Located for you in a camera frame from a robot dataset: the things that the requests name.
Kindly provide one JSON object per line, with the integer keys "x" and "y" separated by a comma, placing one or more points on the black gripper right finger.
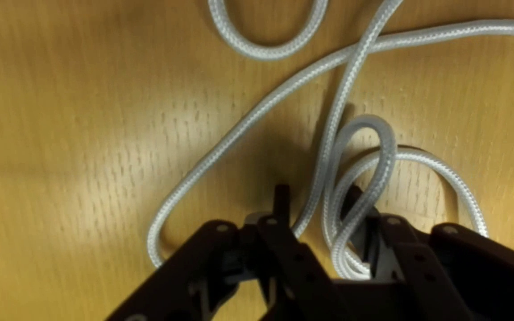
{"x": 359, "y": 214}

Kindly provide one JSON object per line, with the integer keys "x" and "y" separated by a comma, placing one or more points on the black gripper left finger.
{"x": 280, "y": 216}

